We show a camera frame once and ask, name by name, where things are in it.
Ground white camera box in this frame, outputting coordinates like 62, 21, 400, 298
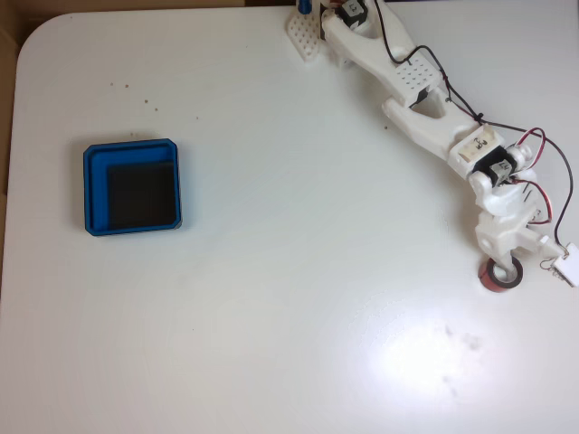
551, 242, 579, 288

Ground black pad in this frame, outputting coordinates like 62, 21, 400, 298
107, 160, 178, 229

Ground red tape roll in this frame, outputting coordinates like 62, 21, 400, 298
478, 258, 525, 294

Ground blue box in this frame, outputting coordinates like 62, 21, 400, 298
82, 137, 185, 238

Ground red servo wire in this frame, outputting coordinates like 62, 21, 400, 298
510, 127, 554, 226

